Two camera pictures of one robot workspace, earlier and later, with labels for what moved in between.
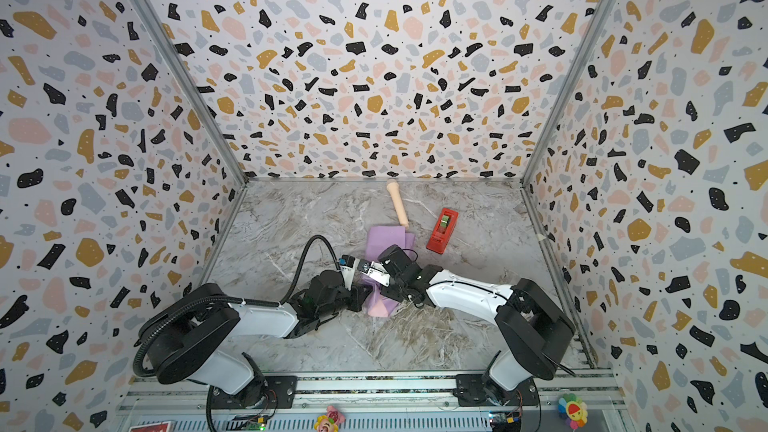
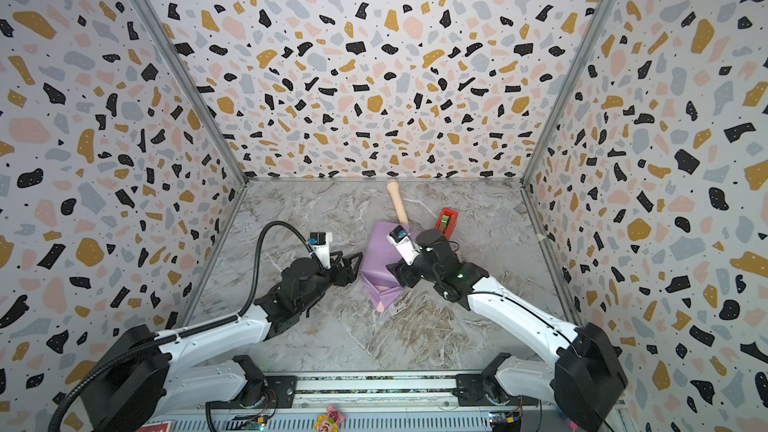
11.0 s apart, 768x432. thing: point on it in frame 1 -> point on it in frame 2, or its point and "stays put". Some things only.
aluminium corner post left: [180, 62] stays put
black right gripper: [393, 284] -> [402, 273]
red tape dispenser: [439, 238] stays put
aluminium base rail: [382, 404] stays put
